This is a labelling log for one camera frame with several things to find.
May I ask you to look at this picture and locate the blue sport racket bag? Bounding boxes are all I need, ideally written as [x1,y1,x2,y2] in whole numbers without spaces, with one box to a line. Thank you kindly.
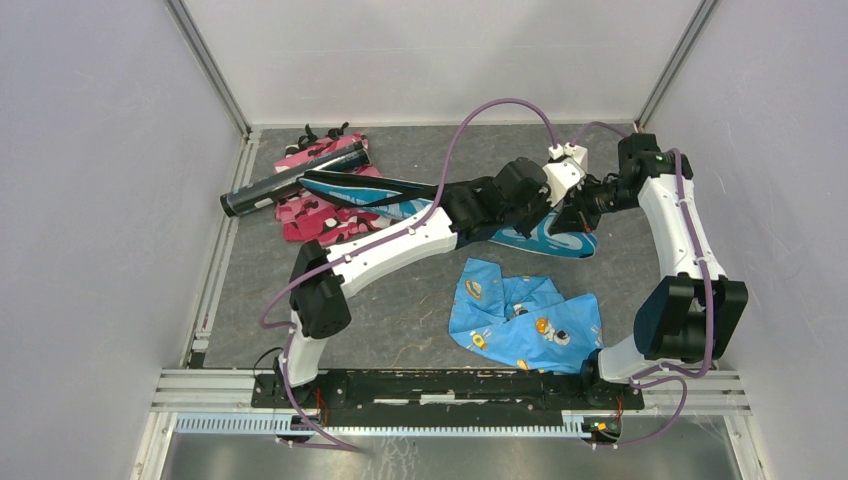
[298,170,600,260]

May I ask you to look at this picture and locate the pink camouflage shorts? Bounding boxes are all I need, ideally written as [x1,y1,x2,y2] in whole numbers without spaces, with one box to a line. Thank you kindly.
[274,122,391,246]

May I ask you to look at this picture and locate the blue astronaut print cloth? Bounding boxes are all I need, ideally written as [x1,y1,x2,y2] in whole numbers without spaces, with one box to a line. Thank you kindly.
[448,259,603,374]

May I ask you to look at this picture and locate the black shuttlecock tube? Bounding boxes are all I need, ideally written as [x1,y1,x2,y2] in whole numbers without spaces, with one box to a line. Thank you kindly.
[219,143,370,218]

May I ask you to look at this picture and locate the purple cable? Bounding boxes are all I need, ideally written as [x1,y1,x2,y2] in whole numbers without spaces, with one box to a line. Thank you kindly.
[258,97,564,452]
[569,121,715,448]

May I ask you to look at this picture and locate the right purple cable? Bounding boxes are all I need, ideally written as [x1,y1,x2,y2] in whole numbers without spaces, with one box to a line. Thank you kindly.
[569,121,715,448]

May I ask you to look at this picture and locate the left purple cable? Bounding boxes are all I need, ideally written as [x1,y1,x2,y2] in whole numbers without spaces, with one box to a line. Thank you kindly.
[258,97,564,452]

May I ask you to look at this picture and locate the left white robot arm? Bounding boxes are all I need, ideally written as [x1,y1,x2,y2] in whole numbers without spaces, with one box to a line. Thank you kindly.
[275,158,567,408]

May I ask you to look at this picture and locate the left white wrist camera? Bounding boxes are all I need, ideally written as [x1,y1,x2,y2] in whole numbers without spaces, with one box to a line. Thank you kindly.
[543,143,588,207]

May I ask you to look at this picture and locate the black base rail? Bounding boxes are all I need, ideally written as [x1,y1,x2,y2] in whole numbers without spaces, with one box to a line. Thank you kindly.
[251,369,645,435]

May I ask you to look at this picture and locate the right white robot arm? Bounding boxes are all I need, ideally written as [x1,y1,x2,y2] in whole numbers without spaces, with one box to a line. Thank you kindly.
[544,133,749,408]

